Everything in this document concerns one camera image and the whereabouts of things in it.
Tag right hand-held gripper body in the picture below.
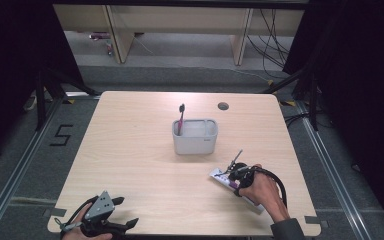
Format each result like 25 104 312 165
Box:
227 149 257 198

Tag person's right hand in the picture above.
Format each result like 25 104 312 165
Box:
238 163 291 224

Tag person's left hand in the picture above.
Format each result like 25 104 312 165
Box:
61 203 114 240

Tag metal floor rail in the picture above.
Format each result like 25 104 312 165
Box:
294 99 375 240
0 96 65 236

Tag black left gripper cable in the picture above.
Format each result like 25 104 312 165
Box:
54 195 100 233

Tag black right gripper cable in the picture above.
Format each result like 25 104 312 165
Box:
243 165 289 208

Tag pink toothbrush with black head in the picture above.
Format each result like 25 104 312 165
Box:
176 103 186 137

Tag bundle of black hanging cables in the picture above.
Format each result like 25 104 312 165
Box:
246 8 292 80

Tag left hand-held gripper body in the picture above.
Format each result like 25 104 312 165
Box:
79 190 130 238

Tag black curtain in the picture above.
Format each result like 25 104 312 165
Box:
0 0 85 168
282 0 384 231

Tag light wooden desk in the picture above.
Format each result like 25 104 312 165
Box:
53 3 306 67

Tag black metal stand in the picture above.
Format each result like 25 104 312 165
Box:
34 67 102 132
259 65 320 132

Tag purple and white toothpaste tube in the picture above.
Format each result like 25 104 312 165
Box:
209 167 266 215

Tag white plastic organizer box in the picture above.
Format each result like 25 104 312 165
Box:
171 118 219 156

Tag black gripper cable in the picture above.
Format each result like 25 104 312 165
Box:
243 165 289 208
54 195 100 233

